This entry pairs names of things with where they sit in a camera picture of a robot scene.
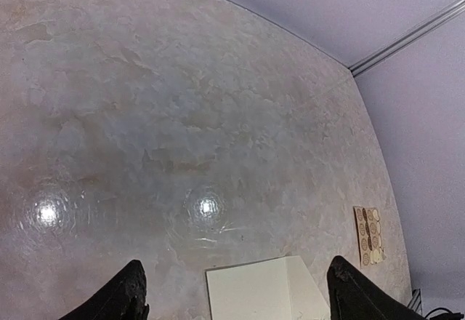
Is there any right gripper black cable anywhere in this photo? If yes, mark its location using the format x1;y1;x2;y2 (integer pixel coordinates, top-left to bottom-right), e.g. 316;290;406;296
423;307;465;320

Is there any brown sticker sheet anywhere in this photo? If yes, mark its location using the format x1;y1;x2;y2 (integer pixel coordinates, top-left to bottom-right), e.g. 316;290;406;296
353;206;387;268

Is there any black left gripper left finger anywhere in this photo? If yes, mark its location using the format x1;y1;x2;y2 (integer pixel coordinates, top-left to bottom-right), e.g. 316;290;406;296
61;260;149;320

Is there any cream paper envelope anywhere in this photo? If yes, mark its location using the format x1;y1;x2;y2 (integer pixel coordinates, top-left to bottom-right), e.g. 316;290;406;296
206;256;331;320

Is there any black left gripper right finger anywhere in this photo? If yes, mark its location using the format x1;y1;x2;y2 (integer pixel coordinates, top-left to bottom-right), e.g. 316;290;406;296
326;255;422;320

